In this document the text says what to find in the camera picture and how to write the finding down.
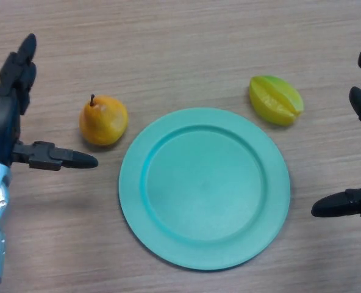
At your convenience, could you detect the green round plate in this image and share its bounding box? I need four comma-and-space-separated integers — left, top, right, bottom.
118, 107, 291, 272

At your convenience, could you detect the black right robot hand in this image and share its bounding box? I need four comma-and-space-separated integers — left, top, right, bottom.
310, 51, 361, 219

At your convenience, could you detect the yellow orange pear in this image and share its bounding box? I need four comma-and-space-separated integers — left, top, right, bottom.
79, 93, 129, 147

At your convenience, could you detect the yellow green starfruit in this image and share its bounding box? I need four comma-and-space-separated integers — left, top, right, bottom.
248, 74, 305, 127

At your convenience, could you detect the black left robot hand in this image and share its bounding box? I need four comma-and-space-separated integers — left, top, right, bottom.
0, 32, 99, 172

